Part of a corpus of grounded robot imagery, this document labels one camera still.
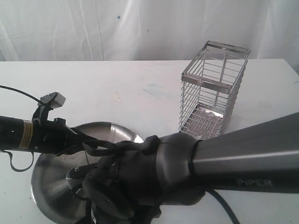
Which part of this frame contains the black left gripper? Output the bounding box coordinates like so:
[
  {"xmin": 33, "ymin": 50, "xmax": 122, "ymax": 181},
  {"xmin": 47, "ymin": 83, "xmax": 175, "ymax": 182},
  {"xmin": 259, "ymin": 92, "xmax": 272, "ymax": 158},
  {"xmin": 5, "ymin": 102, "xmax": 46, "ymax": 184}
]
[{"xmin": 22, "ymin": 118, "xmax": 99, "ymax": 155}]

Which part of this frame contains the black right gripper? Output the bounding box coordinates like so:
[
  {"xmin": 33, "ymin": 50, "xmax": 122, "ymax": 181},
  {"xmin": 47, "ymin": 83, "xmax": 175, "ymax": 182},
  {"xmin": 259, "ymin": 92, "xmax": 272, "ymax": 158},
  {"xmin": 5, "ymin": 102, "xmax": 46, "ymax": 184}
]
[{"xmin": 82, "ymin": 161, "xmax": 162, "ymax": 224}]

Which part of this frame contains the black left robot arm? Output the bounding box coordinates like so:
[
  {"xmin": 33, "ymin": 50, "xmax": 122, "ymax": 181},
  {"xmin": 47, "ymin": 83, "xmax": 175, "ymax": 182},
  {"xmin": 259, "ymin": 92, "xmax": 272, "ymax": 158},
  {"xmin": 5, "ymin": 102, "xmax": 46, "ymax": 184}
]
[{"xmin": 0, "ymin": 116, "xmax": 96, "ymax": 155}]

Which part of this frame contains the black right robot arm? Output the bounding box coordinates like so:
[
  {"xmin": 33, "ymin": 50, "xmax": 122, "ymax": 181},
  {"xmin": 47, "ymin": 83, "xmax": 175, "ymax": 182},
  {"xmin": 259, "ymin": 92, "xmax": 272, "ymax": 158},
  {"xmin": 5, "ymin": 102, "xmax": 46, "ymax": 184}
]
[{"xmin": 82, "ymin": 113, "xmax": 299, "ymax": 224}]

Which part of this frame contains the round stainless steel plate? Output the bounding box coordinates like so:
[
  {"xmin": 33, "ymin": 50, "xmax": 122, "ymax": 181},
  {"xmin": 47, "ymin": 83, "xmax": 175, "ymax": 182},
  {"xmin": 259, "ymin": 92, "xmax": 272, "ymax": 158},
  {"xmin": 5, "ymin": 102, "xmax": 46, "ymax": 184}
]
[{"xmin": 31, "ymin": 122, "xmax": 143, "ymax": 224}]

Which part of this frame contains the white backdrop curtain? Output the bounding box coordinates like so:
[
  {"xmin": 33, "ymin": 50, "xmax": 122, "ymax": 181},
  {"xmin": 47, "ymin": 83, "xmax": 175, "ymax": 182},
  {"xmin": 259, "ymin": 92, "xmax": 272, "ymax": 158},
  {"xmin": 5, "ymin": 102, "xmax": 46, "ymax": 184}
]
[{"xmin": 0, "ymin": 0, "xmax": 299, "ymax": 66}]

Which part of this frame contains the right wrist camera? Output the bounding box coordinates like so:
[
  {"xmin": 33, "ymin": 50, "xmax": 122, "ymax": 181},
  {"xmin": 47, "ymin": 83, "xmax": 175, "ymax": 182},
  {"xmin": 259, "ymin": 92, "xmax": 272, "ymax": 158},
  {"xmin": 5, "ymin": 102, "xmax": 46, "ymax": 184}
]
[{"xmin": 65, "ymin": 163, "xmax": 96, "ymax": 189}]

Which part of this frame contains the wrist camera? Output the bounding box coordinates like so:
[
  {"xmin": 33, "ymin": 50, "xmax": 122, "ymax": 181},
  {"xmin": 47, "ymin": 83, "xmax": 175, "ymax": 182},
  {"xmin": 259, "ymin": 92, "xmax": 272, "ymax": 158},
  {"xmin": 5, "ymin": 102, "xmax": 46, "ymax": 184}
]
[
  {"xmin": 32, "ymin": 92, "xmax": 66, "ymax": 124},
  {"xmin": 65, "ymin": 163, "xmax": 96, "ymax": 189}
]

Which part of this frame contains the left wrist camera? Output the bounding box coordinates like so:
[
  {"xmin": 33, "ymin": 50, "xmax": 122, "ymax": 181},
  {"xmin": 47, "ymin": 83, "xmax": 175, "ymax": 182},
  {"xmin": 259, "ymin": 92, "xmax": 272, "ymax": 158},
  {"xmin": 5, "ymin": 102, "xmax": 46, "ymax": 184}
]
[{"xmin": 32, "ymin": 92, "xmax": 66, "ymax": 124}]

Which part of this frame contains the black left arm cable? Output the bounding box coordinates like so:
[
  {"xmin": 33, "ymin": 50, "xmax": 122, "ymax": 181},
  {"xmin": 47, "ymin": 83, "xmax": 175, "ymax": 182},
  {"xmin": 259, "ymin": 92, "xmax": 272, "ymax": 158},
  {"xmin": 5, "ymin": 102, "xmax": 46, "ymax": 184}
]
[{"xmin": 0, "ymin": 85, "xmax": 42, "ymax": 172}]

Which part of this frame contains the wire metal utensil holder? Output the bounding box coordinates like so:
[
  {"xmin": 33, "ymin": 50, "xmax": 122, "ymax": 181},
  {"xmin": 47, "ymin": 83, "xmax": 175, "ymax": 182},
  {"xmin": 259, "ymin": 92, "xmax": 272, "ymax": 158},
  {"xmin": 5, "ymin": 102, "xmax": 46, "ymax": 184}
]
[{"xmin": 179, "ymin": 41, "xmax": 250, "ymax": 140}]

